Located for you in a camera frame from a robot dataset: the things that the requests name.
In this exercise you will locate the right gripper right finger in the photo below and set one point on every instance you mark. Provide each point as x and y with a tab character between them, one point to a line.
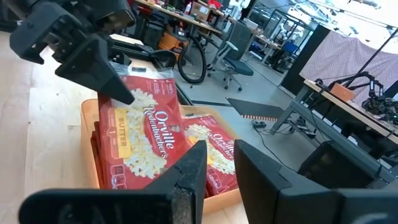
264	199

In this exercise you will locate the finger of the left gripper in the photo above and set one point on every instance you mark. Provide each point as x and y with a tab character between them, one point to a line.
93	68

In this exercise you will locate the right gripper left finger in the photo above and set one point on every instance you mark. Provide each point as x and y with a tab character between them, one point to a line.
174	202

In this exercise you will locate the red butter popcorn bag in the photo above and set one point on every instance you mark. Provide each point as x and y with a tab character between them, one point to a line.
140	133
214	146

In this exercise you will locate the black background robot arm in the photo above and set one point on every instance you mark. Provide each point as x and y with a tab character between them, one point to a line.
377	104

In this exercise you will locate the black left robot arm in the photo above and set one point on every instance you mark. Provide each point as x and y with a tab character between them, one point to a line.
9	12

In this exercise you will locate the orange plastic basket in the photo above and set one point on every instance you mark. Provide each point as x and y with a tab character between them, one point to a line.
87	140

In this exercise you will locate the black power strip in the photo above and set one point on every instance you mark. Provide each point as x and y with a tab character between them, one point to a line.
258	124

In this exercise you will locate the black perforated computer case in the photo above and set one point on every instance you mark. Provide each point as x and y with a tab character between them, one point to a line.
335	165

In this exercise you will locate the orange shop vacuum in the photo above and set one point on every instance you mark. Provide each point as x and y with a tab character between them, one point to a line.
169	42

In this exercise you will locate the dark striped floor mat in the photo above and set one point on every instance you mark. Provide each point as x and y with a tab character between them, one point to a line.
255	109

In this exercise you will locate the grey metal beam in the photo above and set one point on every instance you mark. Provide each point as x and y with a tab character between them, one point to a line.
326	127

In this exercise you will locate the wooden workbench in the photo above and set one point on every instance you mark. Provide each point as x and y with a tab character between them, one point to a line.
186	18

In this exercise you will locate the cardboard box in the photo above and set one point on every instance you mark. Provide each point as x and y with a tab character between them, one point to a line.
200	11

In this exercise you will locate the wooden table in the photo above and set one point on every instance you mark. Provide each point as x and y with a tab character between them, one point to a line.
357	113

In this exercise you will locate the black partition panel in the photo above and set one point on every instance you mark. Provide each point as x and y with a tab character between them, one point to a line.
298	74

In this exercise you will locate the orange box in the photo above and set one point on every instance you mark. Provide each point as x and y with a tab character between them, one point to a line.
342	91

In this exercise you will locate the grey office chair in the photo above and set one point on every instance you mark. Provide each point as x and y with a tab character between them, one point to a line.
239	67

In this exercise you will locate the pale pink curtain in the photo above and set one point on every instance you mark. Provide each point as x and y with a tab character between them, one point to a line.
339	59

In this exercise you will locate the black aluminium table frame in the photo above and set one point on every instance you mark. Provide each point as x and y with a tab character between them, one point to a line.
136	51

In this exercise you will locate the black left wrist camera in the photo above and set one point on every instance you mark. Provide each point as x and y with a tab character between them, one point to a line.
109	15

